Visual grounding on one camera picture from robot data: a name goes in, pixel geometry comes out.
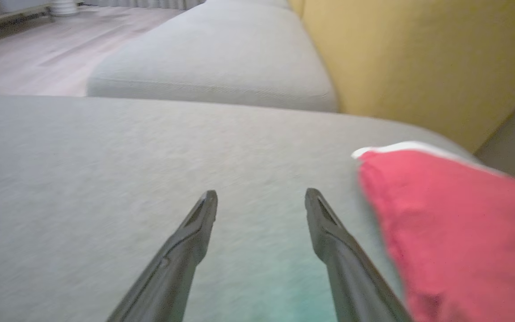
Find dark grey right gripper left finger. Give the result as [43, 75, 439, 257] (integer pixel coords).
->
[106, 190, 219, 322]

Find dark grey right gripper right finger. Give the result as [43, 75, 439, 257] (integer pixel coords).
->
[304, 188, 413, 322]

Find red shorts with white stripe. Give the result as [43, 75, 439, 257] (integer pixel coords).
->
[351, 141, 515, 322]

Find large grey sofa seat cushion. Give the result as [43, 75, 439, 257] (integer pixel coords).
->
[0, 94, 481, 322]

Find small grey sofa seat cushion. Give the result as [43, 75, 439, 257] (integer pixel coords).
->
[87, 0, 339, 112]

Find white ribbed round base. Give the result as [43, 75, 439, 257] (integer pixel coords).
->
[51, 0, 78, 17]

